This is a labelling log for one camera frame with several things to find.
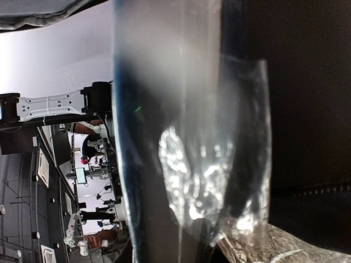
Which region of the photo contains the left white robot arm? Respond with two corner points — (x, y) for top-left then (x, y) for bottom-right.
(1, 82), (112, 133)

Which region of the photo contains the navy blue student backpack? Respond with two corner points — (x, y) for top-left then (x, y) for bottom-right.
(1, 1), (350, 253)

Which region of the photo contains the dark Wuthering Heights book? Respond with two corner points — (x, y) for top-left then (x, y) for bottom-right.
(112, 1), (271, 262)

